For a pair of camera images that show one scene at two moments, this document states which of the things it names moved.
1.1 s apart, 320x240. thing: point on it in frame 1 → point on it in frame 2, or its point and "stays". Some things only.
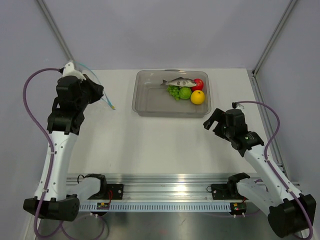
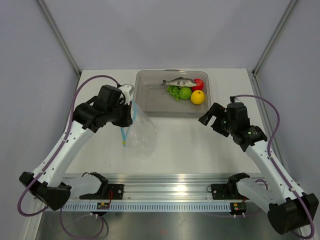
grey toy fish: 180,82 stays
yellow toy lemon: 197,97 stays
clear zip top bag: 85,70 → 142,134
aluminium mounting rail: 167,188 stays
